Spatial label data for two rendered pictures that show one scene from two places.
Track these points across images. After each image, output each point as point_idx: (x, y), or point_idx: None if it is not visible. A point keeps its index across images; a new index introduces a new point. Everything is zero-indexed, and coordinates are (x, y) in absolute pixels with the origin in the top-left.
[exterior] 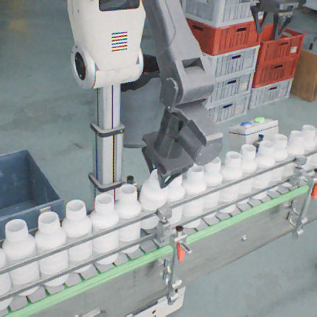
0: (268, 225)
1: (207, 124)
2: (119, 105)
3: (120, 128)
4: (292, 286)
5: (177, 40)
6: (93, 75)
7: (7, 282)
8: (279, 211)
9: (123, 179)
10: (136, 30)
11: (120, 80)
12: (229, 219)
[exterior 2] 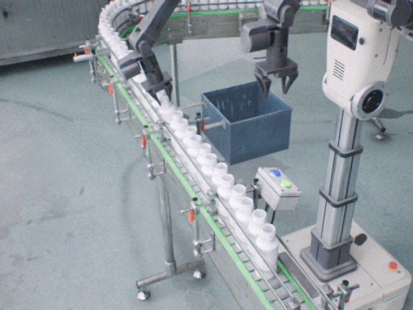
0: (201, 228)
1: (125, 59)
2: (345, 131)
3: (339, 151)
4: None
5: (144, 19)
6: (322, 84)
7: (139, 93)
8: (206, 227)
9: (206, 117)
10: (350, 68)
11: (340, 105)
12: (183, 179)
